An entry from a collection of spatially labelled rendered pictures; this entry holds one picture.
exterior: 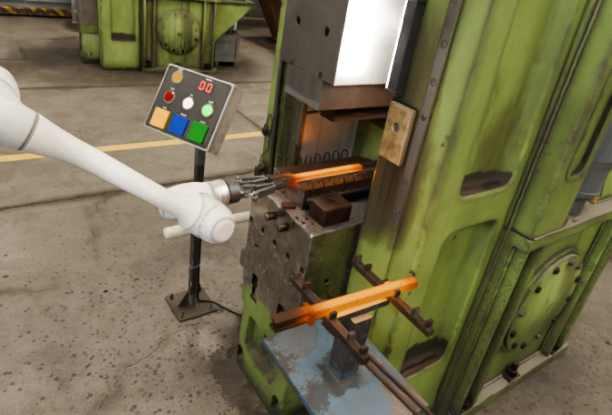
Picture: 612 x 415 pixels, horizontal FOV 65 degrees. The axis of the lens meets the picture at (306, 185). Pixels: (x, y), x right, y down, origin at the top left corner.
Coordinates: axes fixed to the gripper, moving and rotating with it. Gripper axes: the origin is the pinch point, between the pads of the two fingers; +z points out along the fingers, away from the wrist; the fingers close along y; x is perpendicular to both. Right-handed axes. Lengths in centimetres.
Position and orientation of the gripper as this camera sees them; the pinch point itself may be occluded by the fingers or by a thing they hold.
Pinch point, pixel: (280, 181)
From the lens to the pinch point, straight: 162.7
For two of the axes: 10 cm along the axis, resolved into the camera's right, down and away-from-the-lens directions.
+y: 5.6, 4.5, -7.0
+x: 1.2, -8.8, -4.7
